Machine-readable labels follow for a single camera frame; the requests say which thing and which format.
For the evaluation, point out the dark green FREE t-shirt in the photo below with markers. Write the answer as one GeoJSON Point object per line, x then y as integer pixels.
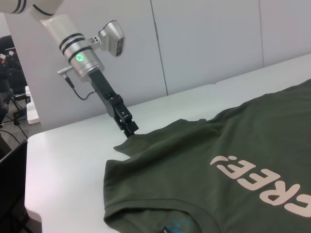
{"type": "Point", "coordinates": [206, 174]}

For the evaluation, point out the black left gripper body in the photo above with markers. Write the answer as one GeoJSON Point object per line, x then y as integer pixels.
{"type": "Point", "coordinates": [100, 87]}

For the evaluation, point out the white foam block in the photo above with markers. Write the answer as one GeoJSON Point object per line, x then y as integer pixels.
{"type": "Point", "coordinates": [32, 109]}

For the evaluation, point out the black tripod stand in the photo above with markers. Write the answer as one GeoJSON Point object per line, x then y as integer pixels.
{"type": "Point", "coordinates": [20, 99]}

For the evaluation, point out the black office chair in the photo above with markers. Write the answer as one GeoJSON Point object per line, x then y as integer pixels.
{"type": "Point", "coordinates": [7, 68]}

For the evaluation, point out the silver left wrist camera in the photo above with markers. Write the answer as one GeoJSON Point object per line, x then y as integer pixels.
{"type": "Point", "coordinates": [113, 38]}

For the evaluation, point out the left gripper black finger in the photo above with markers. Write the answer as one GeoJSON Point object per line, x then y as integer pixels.
{"type": "Point", "coordinates": [125, 128]}
{"type": "Point", "coordinates": [122, 108]}

